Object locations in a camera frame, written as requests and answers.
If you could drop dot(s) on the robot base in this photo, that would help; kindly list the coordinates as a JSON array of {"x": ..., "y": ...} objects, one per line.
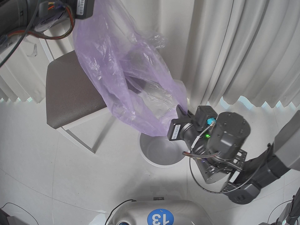
[{"x": 187, "y": 214}]

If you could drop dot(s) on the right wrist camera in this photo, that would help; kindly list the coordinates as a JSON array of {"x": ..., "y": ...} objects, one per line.
[{"x": 204, "y": 114}]

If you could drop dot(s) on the purple plastic bag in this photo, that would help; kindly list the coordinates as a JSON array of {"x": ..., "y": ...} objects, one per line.
[{"x": 105, "y": 55}]

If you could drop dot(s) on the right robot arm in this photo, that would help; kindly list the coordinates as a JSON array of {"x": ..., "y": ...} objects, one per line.
[{"x": 229, "y": 135}]

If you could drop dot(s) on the grey and white chair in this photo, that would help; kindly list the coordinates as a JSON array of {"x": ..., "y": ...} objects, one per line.
[{"x": 70, "y": 97}]

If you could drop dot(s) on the white trash bin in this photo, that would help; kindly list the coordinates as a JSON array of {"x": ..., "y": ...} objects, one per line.
[{"x": 164, "y": 153}]

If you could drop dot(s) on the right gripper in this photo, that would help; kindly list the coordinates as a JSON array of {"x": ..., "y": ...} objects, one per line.
[{"x": 187, "y": 132}]

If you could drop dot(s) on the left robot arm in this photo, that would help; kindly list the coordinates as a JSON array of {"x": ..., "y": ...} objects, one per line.
[{"x": 9, "y": 15}]

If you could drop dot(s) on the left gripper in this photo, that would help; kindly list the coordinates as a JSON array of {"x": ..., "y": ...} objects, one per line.
[{"x": 85, "y": 1}]

